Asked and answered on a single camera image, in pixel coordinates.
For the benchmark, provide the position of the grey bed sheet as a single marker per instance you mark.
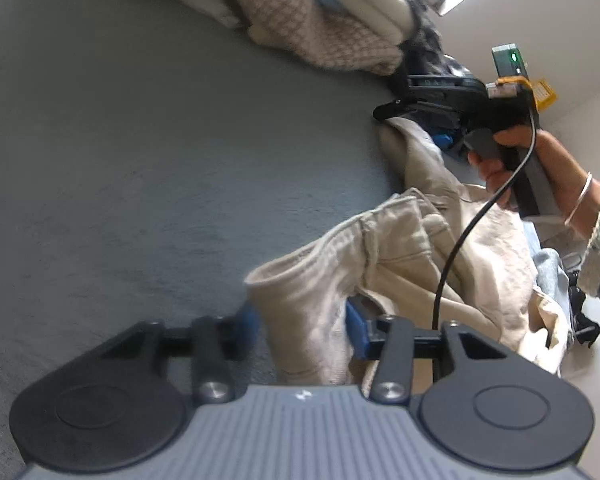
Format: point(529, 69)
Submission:
point(130, 135)

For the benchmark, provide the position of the dark patterned garment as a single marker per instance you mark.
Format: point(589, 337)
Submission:
point(425, 45)

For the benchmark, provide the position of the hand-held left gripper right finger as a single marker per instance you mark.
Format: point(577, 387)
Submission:
point(357, 330)

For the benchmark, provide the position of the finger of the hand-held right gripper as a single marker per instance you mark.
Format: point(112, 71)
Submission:
point(392, 109)

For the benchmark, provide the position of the beige pants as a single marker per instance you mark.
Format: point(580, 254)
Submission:
point(405, 260)

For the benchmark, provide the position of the light blue jeans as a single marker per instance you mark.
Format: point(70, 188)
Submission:
point(550, 265)

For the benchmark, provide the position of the cream folded garment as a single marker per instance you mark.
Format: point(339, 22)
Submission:
point(365, 5)

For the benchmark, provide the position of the person's right hand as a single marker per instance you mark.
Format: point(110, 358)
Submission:
point(560, 170)

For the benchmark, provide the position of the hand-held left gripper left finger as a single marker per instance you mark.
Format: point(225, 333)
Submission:
point(245, 327)

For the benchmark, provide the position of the pink checked knit garment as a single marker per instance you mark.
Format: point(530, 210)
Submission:
point(320, 35)

